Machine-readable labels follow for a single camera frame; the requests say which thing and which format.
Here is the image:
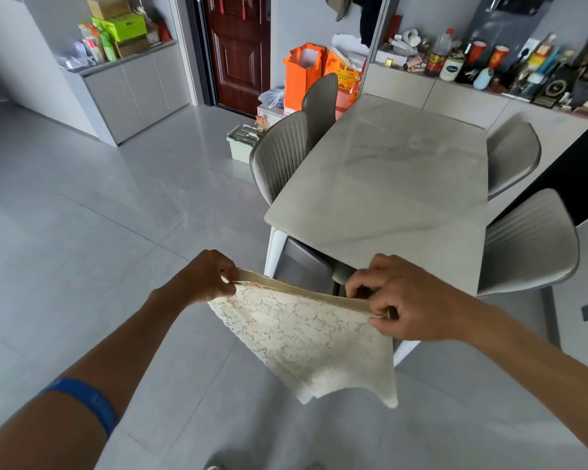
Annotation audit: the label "grey low cabinet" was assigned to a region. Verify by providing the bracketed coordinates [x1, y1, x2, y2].
[61, 40, 192, 147]

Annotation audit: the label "pink box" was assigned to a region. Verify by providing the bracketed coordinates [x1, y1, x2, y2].
[334, 90, 361, 121]

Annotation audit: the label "red cup with gold print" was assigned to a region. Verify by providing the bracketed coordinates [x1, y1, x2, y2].
[487, 45, 510, 70]

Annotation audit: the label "clear plastic bag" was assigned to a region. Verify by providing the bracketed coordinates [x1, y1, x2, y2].
[259, 88, 286, 109]

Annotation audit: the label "black trophy plaque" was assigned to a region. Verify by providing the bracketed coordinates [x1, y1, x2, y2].
[531, 63, 576, 109]

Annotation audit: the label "person's left forearm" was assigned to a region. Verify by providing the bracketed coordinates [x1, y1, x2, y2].
[0, 269, 197, 470]

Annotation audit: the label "small white box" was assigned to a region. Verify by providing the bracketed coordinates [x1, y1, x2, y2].
[256, 103, 285, 130]

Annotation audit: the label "orange bag with yellow print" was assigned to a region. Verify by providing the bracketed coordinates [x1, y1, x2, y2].
[323, 48, 363, 93]

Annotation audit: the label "person's right forearm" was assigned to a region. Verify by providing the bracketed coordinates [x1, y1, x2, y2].
[461, 299, 588, 468]

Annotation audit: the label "person's right hand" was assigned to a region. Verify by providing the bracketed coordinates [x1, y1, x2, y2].
[345, 254, 472, 343]

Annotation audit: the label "white jar blue label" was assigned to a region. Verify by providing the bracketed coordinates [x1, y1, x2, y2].
[440, 49, 466, 83]

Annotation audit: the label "khaki hanging garment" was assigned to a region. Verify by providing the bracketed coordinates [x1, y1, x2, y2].
[325, 0, 353, 22]

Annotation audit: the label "white cloth bundle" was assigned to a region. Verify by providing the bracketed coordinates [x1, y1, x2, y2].
[387, 28, 422, 56]

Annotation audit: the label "pale green storage box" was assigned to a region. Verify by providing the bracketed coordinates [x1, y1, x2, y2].
[226, 124, 261, 165]

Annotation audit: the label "plain orange paper bag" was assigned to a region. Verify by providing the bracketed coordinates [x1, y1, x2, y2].
[283, 43, 326, 116]

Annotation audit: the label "clear plastic packets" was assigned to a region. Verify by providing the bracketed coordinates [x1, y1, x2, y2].
[54, 44, 96, 71]

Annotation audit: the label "cluster of colourful bottles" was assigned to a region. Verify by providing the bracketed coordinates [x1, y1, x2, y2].
[78, 23, 118, 64]

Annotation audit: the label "plain red cup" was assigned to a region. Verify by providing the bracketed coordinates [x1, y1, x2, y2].
[465, 40, 488, 66]

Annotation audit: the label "dark hanging garment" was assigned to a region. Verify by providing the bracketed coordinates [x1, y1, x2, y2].
[353, 0, 385, 48]

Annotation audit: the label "plain cardboard box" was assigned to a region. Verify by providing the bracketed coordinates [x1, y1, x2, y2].
[87, 0, 131, 20]

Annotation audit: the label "person's left hand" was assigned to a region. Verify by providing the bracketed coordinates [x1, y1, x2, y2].
[183, 249, 240, 307]

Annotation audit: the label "dark red wooden door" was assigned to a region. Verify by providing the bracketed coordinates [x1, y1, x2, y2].
[203, 0, 271, 118]

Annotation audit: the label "grey upholstered dining chair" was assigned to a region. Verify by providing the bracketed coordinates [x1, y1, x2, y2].
[301, 73, 340, 148]
[486, 121, 542, 201]
[476, 188, 580, 297]
[273, 236, 356, 295]
[249, 111, 310, 207]

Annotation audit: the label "blue wristband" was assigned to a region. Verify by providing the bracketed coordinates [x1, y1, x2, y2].
[39, 377, 121, 439]

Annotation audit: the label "white crumpled paper bag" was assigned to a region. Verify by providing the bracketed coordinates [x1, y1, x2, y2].
[331, 34, 370, 57]

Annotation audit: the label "cream lace cloth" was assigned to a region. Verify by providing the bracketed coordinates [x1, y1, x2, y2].
[208, 268, 399, 410]

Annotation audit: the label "bright green box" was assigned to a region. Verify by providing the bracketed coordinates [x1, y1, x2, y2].
[91, 13, 148, 43]

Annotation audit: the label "dark sauce bottle red label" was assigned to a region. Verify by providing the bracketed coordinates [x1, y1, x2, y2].
[424, 28, 454, 78]

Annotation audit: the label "clutter of bottles and boxes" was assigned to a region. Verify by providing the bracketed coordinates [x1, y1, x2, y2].
[507, 24, 588, 119]

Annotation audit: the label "brown flat box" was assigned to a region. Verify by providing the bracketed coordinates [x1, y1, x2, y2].
[114, 36, 150, 59]

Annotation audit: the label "grey marble dining table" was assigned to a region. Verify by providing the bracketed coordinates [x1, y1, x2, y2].
[264, 94, 490, 368]

